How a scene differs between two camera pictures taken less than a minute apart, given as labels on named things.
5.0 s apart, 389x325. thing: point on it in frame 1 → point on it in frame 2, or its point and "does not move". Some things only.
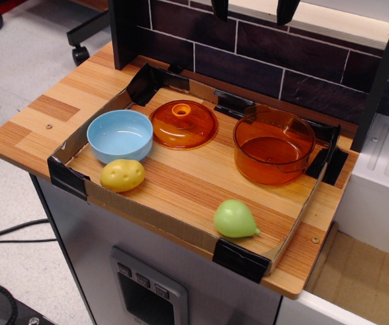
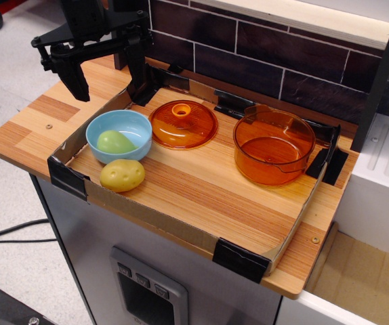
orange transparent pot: x=272 y=147 does not move
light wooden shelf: x=314 y=19 does not move
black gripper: x=286 y=9 → x=89 y=22
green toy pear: x=234 y=219 → x=113 y=141
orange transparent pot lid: x=183 y=124 does not move
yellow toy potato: x=123 y=175 does not move
